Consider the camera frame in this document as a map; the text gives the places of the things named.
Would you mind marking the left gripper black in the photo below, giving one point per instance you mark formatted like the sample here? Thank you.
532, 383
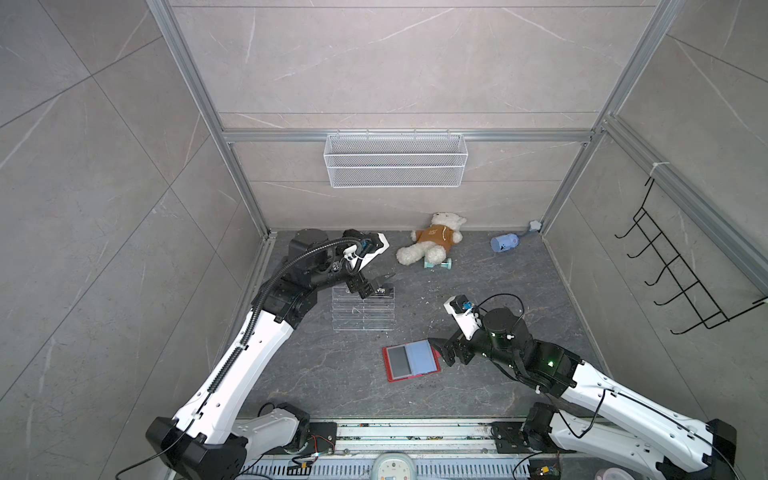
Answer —
357, 282

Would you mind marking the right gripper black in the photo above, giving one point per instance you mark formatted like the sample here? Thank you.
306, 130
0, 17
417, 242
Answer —
447, 346

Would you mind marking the black VIP credit card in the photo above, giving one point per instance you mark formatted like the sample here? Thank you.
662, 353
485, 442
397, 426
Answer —
384, 292

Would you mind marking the clear acrylic organizer tray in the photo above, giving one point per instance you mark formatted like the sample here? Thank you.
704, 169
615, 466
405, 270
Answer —
351, 313

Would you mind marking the red leather card holder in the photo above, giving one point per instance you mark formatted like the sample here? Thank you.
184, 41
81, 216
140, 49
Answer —
423, 359

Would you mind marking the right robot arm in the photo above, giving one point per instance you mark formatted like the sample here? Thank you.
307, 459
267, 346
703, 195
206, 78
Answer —
585, 410

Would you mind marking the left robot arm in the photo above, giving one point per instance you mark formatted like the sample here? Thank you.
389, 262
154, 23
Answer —
311, 265

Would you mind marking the grey card in holder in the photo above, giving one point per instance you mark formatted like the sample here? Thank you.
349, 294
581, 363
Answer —
397, 362

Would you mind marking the white teddy bear orange shirt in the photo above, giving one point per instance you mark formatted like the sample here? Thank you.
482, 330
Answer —
435, 241

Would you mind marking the teal small dumbbell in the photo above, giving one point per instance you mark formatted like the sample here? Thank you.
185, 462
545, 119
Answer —
446, 263

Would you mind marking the blue cylindrical cup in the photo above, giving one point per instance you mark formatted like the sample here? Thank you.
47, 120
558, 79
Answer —
504, 242

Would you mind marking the white round timer device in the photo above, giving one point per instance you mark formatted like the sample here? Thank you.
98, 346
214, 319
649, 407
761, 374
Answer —
393, 466

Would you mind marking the pink white round object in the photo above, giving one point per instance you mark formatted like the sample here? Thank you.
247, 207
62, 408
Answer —
614, 473

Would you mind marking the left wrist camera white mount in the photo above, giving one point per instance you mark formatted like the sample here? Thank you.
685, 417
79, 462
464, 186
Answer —
357, 256

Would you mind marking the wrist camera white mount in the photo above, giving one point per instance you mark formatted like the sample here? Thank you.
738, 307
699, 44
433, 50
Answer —
357, 256
463, 312

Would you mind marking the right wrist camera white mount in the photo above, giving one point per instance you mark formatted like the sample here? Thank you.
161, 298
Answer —
463, 312

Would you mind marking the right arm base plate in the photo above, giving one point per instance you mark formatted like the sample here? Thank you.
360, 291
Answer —
518, 437

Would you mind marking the aluminium front rail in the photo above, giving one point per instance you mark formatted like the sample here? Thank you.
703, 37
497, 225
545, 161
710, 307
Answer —
420, 438

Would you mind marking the white wire mesh basket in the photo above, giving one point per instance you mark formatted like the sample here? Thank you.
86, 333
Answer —
395, 160

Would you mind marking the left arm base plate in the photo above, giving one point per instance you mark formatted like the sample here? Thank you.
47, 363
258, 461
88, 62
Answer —
313, 437

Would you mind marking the black wire hook rack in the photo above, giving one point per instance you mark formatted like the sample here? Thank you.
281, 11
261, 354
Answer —
709, 313

